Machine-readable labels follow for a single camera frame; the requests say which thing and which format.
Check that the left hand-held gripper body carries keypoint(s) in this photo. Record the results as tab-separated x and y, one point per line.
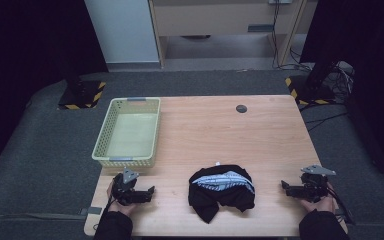
126	191

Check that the grey round table grommet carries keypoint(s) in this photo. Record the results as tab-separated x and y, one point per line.
241	108

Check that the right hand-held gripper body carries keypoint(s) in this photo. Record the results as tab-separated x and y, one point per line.
313	188

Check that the person's left hand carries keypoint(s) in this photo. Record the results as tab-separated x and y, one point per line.
121	208

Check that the white cabinet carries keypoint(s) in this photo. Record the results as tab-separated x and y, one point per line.
123	30

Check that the grey table edge bracket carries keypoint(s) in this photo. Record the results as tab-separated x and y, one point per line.
93	210

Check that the pale green plastic basket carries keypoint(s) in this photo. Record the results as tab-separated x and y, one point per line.
131	133

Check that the black yellow striped stand base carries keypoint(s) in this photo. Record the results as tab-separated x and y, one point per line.
81	96
310	93

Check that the black printed T-shirt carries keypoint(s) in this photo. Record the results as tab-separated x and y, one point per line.
210	200

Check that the person's right hand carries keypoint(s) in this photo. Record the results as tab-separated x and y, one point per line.
321	205

